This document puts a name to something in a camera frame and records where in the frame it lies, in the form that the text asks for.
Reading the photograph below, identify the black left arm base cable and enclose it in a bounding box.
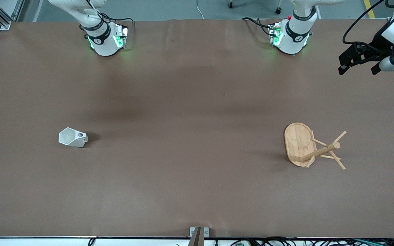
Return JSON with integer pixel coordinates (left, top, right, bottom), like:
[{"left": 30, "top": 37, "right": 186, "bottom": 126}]
[{"left": 241, "top": 17, "right": 273, "bottom": 37}]

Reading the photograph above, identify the black cable tangle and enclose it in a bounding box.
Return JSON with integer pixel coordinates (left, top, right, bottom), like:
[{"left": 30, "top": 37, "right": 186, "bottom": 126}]
[{"left": 214, "top": 237, "right": 394, "bottom": 246}]

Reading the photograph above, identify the white faceted cup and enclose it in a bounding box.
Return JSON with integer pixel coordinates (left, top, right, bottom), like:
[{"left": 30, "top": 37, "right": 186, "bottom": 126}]
[{"left": 58, "top": 127, "right": 89, "bottom": 148}]

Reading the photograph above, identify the wooden cup rack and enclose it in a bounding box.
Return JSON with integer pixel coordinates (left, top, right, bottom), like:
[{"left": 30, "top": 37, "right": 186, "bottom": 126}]
[{"left": 284, "top": 122, "right": 347, "bottom": 170}]

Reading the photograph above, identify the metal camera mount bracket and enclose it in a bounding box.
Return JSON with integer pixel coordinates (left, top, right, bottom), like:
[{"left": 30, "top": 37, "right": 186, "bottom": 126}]
[{"left": 188, "top": 227, "right": 210, "bottom": 246}]

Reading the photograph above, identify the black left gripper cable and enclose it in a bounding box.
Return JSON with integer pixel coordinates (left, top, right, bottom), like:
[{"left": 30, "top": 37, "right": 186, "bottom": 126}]
[{"left": 342, "top": 0, "right": 389, "bottom": 45}]

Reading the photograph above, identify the black arm base cable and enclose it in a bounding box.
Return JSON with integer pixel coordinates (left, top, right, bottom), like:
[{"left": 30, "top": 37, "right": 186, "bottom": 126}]
[
  {"left": 100, "top": 13, "right": 135, "bottom": 36},
  {"left": 241, "top": 17, "right": 273, "bottom": 37}
]

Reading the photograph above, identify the black right arm base cable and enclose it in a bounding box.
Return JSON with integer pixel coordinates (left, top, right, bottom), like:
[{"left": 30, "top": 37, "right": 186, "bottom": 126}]
[{"left": 100, "top": 13, "right": 135, "bottom": 36}]

